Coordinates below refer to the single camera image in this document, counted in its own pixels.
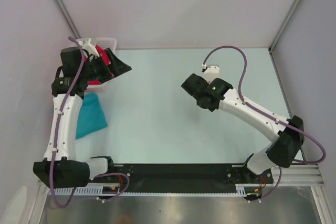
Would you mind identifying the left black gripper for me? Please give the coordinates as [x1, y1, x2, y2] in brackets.
[79, 48, 131, 84]

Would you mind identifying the white plastic perforated basket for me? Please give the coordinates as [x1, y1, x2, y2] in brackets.
[58, 36, 118, 92]

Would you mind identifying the red t shirt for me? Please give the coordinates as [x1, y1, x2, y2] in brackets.
[88, 46, 110, 88]

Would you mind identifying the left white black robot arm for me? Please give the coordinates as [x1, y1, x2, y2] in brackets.
[33, 47, 132, 188]

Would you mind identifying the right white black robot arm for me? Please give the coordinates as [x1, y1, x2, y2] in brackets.
[181, 73, 304, 183]

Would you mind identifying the folded teal t shirt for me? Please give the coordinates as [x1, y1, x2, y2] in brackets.
[76, 92, 108, 139]

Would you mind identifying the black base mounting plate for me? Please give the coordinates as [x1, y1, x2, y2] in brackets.
[86, 163, 274, 194]

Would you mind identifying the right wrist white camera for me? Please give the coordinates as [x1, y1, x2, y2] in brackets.
[202, 65, 220, 84]

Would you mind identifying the wrist white camera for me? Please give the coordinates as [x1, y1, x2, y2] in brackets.
[202, 65, 220, 84]
[81, 38, 100, 58]

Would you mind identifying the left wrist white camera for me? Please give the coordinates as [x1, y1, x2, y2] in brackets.
[81, 38, 100, 58]

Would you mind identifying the white slotted cable duct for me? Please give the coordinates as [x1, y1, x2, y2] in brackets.
[48, 184, 263, 197]

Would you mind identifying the aluminium frame rail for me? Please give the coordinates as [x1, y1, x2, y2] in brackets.
[279, 164, 324, 187]

